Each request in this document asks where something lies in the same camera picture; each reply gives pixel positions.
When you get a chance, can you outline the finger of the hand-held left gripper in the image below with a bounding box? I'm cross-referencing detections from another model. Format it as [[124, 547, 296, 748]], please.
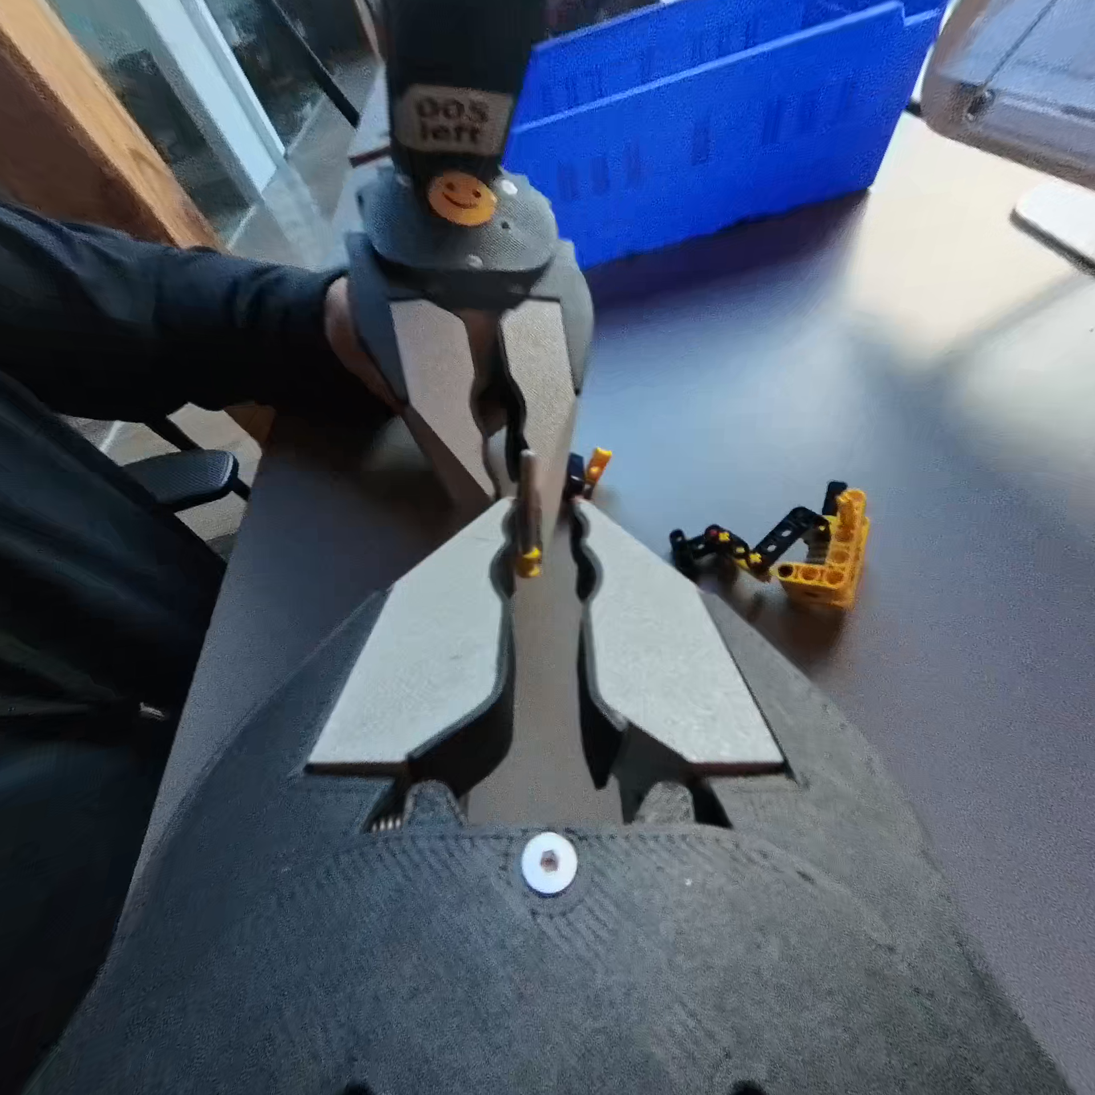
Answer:
[[498, 300, 582, 519], [389, 300, 500, 507]]

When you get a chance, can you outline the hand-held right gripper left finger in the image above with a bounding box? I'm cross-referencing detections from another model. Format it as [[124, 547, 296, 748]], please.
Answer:
[[305, 498, 526, 799]]

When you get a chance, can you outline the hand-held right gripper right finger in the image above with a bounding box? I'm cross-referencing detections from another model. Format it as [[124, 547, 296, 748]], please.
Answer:
[[570, 500, 788, 790]]

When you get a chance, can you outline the grey axle with yellow connector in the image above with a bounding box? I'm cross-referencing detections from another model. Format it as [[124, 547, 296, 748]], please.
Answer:
[[511, 450, 547, 580]]

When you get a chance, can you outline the person's left forearm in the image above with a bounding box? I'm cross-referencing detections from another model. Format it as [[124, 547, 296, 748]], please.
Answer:
[[0, 201, 348, 422]]

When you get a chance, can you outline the yellow and black lego assembly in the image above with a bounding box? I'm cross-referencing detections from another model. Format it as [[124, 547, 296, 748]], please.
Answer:
[[669, 481, 872, 611]]

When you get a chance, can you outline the person's left hand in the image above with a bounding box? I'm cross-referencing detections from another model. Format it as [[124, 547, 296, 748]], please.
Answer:
[[324, 276, 403, 407]]

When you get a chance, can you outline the black chair armrest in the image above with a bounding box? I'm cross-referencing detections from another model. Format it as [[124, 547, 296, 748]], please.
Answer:
[[127, 417, 255, 516]]

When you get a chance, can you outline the blue plastic storage bin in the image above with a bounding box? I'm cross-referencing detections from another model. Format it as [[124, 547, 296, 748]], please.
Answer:
[[504, 0, 949, 271]]

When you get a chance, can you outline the glass door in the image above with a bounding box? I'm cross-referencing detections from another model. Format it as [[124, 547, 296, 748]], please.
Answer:
[[51, 0, 386, 266]]

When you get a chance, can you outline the person's black jacket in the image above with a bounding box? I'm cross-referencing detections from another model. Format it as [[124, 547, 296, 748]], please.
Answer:
[[0, 369, 231, 1095]]

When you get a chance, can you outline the wooden cabinet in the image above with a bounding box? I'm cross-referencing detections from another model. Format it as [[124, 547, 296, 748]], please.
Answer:
[[0, 0, 219, 252]]

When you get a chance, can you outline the white flat object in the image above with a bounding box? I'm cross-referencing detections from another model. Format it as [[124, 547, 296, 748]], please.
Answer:
[[1012, 182, 1095, 274]]

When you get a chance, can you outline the grey device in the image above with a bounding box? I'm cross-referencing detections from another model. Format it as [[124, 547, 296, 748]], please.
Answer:
[[919, 0, 1095, 192]]

